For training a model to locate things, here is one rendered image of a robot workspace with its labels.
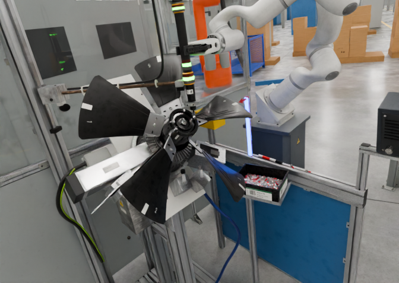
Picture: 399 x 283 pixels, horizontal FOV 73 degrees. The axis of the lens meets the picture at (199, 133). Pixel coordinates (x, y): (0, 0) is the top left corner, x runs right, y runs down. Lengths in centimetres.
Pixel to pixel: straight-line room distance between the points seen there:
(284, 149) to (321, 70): 49
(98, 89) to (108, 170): 29
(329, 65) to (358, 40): 706
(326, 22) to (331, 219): 87
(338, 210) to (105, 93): 108
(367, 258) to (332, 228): 80
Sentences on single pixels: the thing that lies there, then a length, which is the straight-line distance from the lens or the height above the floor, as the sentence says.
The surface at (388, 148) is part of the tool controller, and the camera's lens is 110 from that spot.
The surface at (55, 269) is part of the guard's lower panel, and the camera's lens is 193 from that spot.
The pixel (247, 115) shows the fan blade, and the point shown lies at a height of 115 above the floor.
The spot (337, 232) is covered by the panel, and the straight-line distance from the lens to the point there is 146.
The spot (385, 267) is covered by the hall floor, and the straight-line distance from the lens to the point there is 221.
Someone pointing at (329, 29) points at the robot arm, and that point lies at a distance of 135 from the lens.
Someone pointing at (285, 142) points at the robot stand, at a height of 85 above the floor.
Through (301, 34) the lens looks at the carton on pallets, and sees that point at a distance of 1027.
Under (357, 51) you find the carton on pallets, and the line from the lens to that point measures 855.
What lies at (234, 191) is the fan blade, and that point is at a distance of 101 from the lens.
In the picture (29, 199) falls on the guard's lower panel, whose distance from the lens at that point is 168.
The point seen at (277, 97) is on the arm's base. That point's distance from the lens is 164.
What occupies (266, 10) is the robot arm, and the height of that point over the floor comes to 156.
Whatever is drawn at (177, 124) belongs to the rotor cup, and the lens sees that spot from 99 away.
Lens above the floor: 156
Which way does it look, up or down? 22 degrees down
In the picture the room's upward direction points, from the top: 8 degrees counter-clockwise
